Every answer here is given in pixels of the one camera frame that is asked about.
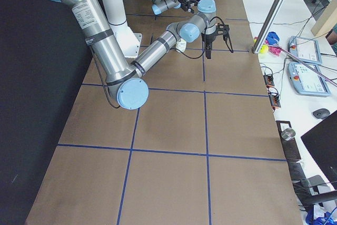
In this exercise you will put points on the clear tennis ball can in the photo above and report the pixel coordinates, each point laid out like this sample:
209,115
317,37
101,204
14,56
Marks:
180,45

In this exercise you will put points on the spare tennis ball left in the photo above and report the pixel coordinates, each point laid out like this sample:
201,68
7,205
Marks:
264,49

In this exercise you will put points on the blue cloth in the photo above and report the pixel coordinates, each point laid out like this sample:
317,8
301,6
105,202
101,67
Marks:
272,38

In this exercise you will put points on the pink cloth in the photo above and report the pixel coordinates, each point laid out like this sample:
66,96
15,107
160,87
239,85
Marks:
273,49

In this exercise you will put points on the black power strip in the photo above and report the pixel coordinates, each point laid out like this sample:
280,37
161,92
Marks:
272,91

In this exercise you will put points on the far teach pendant tablet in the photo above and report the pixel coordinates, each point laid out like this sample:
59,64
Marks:
305,49

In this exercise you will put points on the teach pendant tablet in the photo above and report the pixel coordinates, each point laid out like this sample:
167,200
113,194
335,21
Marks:
305,49
306,82

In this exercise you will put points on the near teach pendant tablet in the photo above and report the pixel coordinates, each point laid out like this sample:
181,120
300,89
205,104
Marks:
306,82

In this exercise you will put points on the black computer mouse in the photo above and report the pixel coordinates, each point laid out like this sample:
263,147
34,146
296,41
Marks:
321,113

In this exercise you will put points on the black computer monitor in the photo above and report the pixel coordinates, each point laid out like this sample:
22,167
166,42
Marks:
320,142

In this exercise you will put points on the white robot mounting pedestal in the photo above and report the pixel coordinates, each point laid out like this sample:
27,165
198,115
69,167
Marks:
128,41

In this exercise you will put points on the aluminium frame post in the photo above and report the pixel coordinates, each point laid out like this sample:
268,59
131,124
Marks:
267,25

